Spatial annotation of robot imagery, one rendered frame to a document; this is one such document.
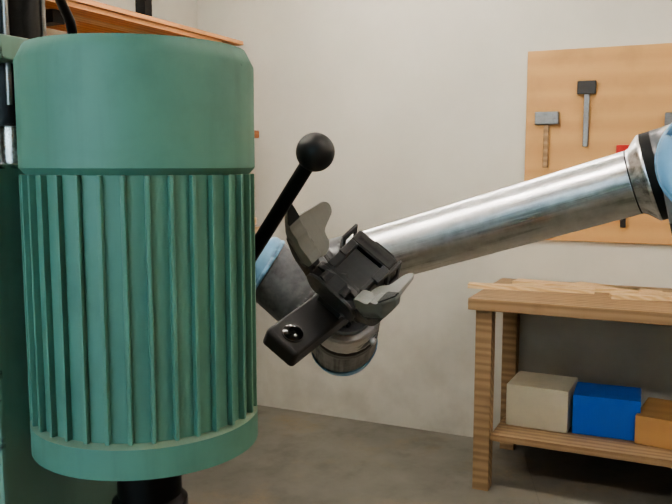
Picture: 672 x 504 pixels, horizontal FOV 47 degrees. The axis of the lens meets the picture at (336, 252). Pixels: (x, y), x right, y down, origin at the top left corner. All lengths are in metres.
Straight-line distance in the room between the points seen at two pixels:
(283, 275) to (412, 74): 3.08
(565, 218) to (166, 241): 0.64
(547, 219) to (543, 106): 2.82
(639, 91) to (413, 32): 1.14
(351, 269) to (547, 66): 3.09
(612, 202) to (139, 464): 0.70
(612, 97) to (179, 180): 3.38
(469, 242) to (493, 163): 2.85
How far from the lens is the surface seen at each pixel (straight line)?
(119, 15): 3.37
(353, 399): 4.36
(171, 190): 0.53
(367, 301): 0.81
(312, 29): 4.32
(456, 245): 1.09
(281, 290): 1.05
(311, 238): 0.84
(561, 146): 3.84
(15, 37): 0.68
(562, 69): 3.87
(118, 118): 0.53
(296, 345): 0.85
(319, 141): 0.68
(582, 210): 1.05
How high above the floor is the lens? 1.42
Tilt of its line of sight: 7 degrees down
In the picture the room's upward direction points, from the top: straight up
